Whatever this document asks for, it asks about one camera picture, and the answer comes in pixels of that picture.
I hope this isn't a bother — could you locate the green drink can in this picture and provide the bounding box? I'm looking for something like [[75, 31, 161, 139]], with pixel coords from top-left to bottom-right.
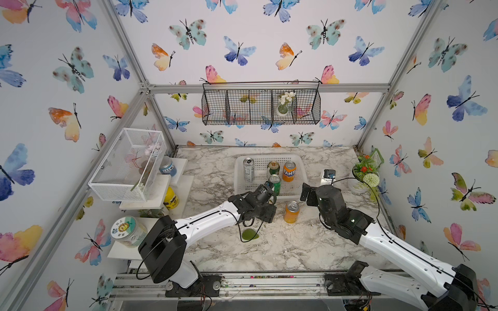
[[268, 174, 281, 196]]

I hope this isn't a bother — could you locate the orange juice can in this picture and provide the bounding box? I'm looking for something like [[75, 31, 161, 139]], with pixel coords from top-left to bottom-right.
[[284, 201, 300, 224]]

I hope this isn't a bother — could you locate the silver tall drink can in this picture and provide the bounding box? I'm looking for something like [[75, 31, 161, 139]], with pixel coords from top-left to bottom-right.
[[243, 158, 255, 183]]

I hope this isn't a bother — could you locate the orange Fanta can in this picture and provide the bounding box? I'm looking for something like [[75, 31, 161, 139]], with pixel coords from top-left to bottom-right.
[[282, 161, 296, 182]]

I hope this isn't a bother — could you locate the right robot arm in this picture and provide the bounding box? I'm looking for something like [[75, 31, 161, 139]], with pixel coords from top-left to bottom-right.
[[301, 184, 485, 310]]

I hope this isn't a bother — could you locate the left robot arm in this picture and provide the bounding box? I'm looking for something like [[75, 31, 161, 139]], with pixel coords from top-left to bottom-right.
[[138, 181, 276, 288]]

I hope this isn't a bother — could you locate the white plastic perforated basket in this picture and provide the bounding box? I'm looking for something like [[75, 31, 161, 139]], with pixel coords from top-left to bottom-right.
[[233, 154, 309, 202]]

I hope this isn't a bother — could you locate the green leaf piece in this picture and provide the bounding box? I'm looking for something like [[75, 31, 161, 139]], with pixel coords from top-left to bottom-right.
[[241, 228, 259, 242]]

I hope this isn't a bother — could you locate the potted artificial plant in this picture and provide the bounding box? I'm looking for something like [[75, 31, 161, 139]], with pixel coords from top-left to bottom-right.
[[348, 149, 384, 202]]

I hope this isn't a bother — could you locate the yellow canister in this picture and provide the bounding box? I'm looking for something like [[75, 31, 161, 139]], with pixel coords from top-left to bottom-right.
[[163, 187, 180, 210]]

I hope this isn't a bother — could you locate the white flower vase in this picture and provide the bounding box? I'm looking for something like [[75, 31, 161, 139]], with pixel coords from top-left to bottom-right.
[[277, 91, 296, 116]]

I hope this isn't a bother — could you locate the blue cup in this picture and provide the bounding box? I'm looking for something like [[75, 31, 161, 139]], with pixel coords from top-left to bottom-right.
[[159, 156, 177, 177]]

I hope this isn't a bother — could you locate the white mesh box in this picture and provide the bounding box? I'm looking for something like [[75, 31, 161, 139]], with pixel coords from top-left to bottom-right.
[[88, 128, 167, 202]]

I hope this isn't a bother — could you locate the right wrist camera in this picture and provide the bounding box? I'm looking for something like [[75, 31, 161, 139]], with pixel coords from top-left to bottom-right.
[[320, 168, 336, 185]]

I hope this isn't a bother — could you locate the metal base rail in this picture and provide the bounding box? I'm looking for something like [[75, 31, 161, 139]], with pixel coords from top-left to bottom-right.
[[110, 270, 429, 302]]

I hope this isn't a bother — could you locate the black wire wall basket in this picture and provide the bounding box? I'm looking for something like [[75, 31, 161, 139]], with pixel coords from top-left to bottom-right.
[[201, 81, 322, 126]]

